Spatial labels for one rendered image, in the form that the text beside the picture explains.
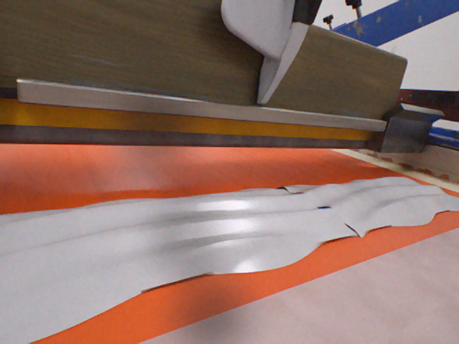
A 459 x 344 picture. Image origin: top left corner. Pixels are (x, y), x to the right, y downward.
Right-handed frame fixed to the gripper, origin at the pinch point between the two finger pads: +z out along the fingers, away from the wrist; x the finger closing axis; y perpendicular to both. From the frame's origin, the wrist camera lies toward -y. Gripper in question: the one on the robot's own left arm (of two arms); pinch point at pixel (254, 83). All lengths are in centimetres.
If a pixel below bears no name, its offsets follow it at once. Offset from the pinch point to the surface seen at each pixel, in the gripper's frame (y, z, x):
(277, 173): -3.1, 7.0, 1.3
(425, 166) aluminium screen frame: -25.5, 6.2, 3.5
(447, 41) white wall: -200, -45, -75
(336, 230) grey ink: 1.0, 6.8, 10.6
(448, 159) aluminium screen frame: -25.5, 4.7, 5.5
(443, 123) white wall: -200, 3, -62
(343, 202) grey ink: -1.6, 6.2, 8.9
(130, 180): 9.3, 7.0, 1.3
